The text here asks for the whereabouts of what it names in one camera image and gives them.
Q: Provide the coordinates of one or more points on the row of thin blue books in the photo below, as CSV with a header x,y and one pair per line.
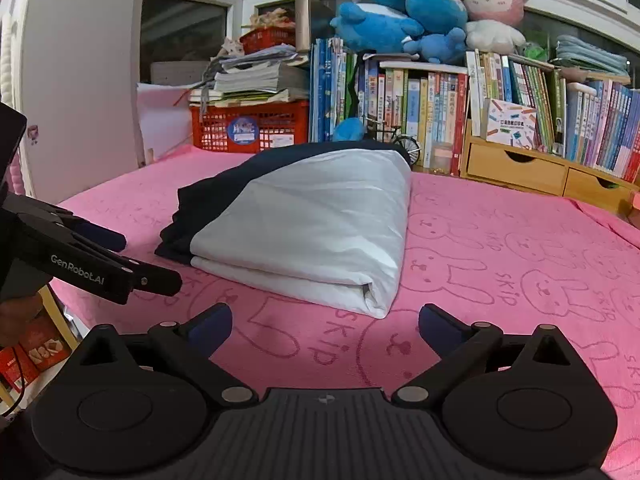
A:
x,y
325,90

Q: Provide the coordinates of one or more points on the navy and white jacket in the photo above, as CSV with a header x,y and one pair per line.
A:
x,y
310,220

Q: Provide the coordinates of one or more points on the red plastic basket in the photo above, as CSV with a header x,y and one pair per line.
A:
x,y
270,40

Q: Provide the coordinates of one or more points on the row of pastel spine books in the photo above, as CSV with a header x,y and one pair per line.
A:
x,y
605,125

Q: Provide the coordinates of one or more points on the clear plastic jar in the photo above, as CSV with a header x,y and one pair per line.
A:
x,y
442,157

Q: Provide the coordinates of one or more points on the black bicycle model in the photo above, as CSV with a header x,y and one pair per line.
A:
x,y
407,147

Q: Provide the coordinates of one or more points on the red printed packet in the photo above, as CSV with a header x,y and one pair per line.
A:
x,y
40,355

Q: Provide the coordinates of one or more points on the green toy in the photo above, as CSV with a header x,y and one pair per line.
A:
x,y
535,51

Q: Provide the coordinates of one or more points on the blue plush ball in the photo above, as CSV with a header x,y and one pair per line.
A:
x,y
347,130

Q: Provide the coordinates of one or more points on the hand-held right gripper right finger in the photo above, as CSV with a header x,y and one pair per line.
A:
x,y
437,327

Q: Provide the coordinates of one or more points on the pink bunny print towel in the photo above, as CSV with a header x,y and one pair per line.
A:
x,y
500,260

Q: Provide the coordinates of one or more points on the blue cat plush toy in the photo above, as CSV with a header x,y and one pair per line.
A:
x,y
435,5

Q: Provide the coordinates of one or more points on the red plastic crate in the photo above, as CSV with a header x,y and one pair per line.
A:
x,y
280,125

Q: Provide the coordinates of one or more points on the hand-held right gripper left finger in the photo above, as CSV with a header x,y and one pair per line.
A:
x,y
212,327

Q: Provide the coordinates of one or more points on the row of slim upright books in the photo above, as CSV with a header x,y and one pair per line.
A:
x,y
525,85

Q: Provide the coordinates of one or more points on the white cardboard sheet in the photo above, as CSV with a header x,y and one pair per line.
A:
x,y
160,120

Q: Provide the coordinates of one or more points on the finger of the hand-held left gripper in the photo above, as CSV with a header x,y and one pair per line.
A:
x,y
100,237
160,282

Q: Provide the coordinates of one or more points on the grey gridded board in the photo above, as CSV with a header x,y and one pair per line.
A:
x,y
175,72

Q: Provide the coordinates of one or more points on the row of thick storybooks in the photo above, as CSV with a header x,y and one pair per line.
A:
x,y
420,110

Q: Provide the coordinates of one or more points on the white colourful print box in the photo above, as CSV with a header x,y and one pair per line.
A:
x,y
510,122

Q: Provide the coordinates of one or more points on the pink cardboard box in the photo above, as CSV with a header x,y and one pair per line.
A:
x,y
635,212

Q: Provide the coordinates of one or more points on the person's left hand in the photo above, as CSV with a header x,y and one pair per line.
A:
x,y
20,317

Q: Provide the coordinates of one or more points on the beige cardboard tube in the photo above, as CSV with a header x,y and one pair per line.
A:
x,y
303,25

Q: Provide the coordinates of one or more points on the stack of pale blue booklets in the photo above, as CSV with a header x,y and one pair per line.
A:
x,y
590,57

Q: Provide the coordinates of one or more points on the stack of paper workbooks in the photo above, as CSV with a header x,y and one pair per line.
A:
x,y
255,80

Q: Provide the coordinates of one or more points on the wooden drawer organizer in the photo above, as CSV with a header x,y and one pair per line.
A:
x,y
510,170

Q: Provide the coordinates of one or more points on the pink white bunny plush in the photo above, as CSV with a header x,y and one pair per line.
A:
x,y
495,0

